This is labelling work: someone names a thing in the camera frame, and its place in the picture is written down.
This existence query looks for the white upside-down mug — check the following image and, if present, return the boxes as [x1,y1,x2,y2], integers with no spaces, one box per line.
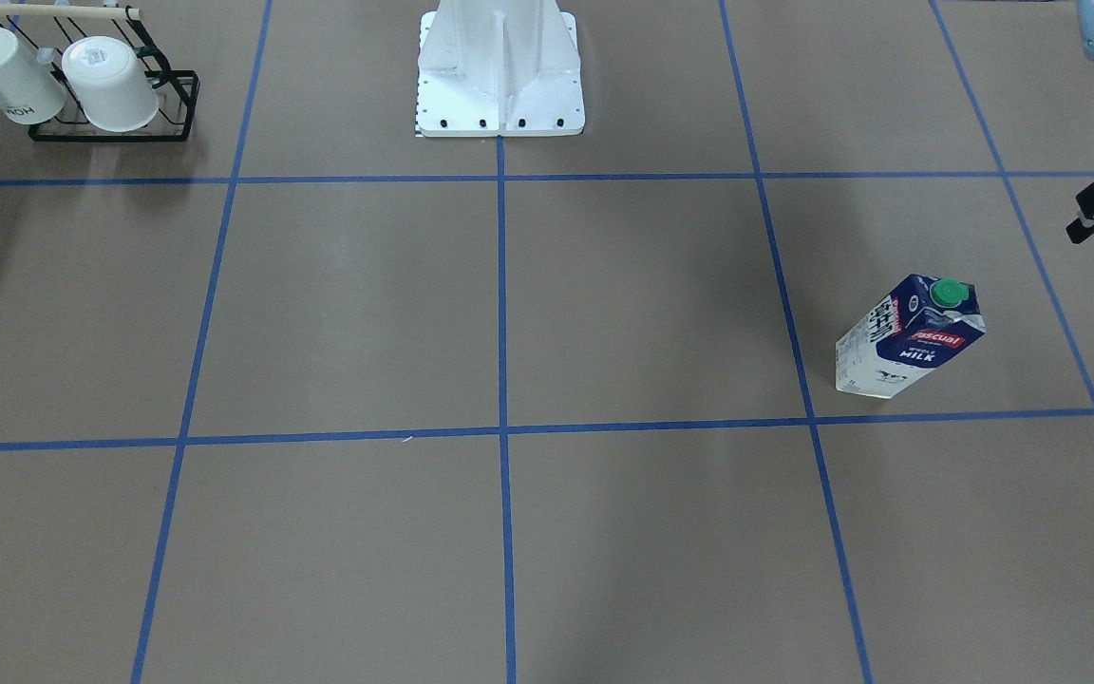
[61,36,160,134]

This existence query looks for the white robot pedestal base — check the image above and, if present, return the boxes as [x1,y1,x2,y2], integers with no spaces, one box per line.
[414,1,586,138]

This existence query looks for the black wire mug rack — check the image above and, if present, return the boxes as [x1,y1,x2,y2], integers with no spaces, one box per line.
[0,1,199,143]

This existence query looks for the white mug with lettering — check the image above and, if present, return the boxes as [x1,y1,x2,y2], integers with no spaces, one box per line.
[0,28,66,125]

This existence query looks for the blue Pascual milk carton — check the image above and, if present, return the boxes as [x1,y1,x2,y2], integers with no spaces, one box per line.
[835,274,987,399]

